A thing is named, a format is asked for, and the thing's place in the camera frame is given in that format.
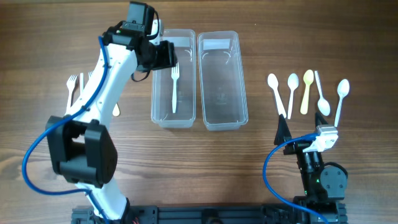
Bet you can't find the left clear plastic container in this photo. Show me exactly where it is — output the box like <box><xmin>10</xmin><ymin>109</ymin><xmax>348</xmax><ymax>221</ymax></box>
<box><xmin>151</xmin><ymin>29</ymin><xmax>197</xmax><ymax>128</ymax></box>

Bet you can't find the white spoon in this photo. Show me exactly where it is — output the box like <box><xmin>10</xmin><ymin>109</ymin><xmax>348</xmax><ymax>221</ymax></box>
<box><xmin>334</xmin><ymin>79</ymin><xmax>350</xmax><ymax>127</ymax></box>
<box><xmin>287</xmin><ymin>73</ymin><xmax>299</xmax><ymax>119</ymax></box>
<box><xmin>267</xmin><ymin>73</ymin><xmax>287</xmax><ymax>118</ymax></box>

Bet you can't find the yellow plastic fork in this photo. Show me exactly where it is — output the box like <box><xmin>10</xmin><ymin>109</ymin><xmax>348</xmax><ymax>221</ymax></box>
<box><xmin>113</xmin><ymin>103</ymin><xmax>121</xmax><ymax>117</ymax></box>

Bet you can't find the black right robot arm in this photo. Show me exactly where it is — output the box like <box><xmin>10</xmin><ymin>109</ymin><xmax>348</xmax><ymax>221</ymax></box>
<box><xmin>274</xmin><ymin>113</ymin><xmax>348</xmax><ymax>205</ymax></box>

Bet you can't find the yellow plastic spoon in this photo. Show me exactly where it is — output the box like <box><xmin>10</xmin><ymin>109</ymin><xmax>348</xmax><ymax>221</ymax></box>
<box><xmin>300</xmin><ymin>70</ymin><xmax>314</xmax><ymax>114</ymax></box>

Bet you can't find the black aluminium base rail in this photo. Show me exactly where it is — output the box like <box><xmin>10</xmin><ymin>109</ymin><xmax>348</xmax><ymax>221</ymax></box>
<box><xmin>70</xmin><ymin>203</ymin><xmax>348</xmax><ymax>224</ymax></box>

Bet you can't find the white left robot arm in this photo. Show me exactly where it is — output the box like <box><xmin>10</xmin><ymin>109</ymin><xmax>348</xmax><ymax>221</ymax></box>
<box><xmin>44</xmin><ymin>22</ymin><xmax>177</xmax><ymax>223</ymax></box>

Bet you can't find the white spoon far left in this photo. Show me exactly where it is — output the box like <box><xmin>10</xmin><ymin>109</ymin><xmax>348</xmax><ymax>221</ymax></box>
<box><xmin>267</xmin><ymin>73</ymin><xmax>287</xmax><ymax>118</ymax></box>

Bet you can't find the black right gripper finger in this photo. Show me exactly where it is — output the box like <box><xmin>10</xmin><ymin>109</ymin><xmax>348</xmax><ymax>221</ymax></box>
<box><xmin>274</xmin><ymin>114</ymin><xmax>292</xmax><ymax>146</ymax></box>
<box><xmin>315</xmin><ymin>112</ymin><xmax>328</xmax><ymax>127</ymax></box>

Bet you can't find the white spoon far right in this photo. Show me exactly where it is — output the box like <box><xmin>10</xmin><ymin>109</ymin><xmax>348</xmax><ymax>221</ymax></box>
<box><xmin>334</xmin><ymin>79</ymin><xmax>350</xmax><ymax>127</ymax></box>

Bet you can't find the white spoon bowl down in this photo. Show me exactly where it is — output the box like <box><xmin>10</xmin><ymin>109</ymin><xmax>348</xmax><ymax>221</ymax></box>
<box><xmin>314</xmin><ymin>70</ymin><xmax>331</xmax><ymax>116</ymax></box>

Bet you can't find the translucent white plastic fork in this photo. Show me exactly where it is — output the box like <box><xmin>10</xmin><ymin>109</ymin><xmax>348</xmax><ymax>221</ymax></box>
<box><xmin>79</xmin><ymin>73</ymin><xmax>85</xmax><ymax>97</ymax></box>

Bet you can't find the clear plastic container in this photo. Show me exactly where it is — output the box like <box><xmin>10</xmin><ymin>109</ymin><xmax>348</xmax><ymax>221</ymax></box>
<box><xmin>198</xmin><ymin>30</ymin><xmax>248</xmax><ymax>131</ymax></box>
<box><xmin>151</xmin><ymin>29</ymin><xmax>197</xmax><ymax>128</ymax></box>

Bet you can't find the right clear plastic container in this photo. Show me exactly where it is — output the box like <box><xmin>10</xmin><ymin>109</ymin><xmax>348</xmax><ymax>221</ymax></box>
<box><xmin>198</xmin><ymin>30</ymin><xmax>248</xmax><ymax>131</ymax></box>

